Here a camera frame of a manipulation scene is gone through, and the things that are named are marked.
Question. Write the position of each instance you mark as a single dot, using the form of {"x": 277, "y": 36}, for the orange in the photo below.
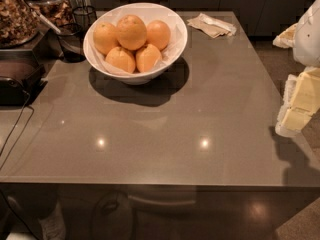
{"x": 147, "y": 57}
{"x": 121, "y": 58}
{"x": 105, "y": 37}
{"x": 131, "y": 32}
{"x": 158, "y": 34}

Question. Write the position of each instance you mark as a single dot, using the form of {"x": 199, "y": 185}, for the white ceramic bowl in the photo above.
{"x": 140, "y": 77}

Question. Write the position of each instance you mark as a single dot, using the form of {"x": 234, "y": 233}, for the large glass snack jar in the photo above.
{"x": 18, "y": 24}

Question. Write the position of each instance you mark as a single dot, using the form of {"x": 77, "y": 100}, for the black wire cup holder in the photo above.
{"x": 85, "y": 16}

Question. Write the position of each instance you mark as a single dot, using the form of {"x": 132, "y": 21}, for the folded paper napkin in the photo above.
{"x": 211, "y": 26}

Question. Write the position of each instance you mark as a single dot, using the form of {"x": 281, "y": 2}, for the black appliance with tray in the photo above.
{"x": 20, "y": 78}

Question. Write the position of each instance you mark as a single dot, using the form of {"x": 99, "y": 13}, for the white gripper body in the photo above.
{"x": 308, "y": 37}

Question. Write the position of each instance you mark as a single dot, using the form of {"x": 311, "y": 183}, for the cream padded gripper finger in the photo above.
{"x": 301, "y": 100}

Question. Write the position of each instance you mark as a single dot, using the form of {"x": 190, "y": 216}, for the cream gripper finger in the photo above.
{"x": 286, "y": 38}

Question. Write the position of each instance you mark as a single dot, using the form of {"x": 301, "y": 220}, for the dark glass cup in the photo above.
{"x": 70, "y": 39}

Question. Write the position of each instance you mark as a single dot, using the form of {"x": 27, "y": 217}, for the white scoop handle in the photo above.
{"x": 47, "y": 22}

